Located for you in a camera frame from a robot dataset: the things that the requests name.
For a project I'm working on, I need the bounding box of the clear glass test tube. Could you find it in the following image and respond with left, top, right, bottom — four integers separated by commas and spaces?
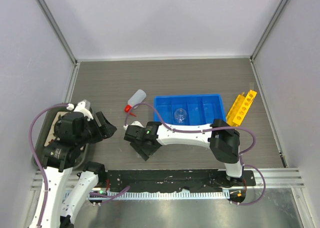
249, 82, 254, 90

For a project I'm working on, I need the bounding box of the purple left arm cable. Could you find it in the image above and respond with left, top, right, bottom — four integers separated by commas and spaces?
29, 102, 131, 228

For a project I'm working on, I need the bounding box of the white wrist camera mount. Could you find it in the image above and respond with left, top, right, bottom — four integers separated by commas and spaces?
66, 100, 94, 121
123, 121, 144, 130

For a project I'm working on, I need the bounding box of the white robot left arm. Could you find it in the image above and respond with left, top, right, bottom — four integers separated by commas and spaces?
30, 111, 117, 228

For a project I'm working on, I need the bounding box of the grey plastic tray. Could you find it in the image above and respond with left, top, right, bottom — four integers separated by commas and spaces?
30, 100, 97, 172

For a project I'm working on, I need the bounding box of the blue divided plastic bin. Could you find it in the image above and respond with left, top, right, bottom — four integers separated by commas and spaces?
153, 94, 226, 126

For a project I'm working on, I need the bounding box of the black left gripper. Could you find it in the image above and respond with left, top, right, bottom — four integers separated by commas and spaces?
77, 111, 117, 146

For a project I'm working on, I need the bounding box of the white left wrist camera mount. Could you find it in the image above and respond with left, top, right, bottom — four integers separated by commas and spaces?
66, 100, 94, 121

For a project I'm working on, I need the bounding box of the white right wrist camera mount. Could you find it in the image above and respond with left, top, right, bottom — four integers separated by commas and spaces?
123, 121, 144, 130

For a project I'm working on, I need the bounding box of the white slotted cable duct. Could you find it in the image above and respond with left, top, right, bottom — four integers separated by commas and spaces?
64, 191, 230, 200

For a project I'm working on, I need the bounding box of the wide clear glass beaker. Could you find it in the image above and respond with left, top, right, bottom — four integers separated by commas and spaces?
173, 108, 188, 124

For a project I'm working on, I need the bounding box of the white squeeze bottle red cap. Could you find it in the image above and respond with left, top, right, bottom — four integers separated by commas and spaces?
124, 89, 147, 117

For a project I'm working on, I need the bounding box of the yellow test tube rack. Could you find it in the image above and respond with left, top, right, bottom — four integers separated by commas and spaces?
226, 90, 257, 127

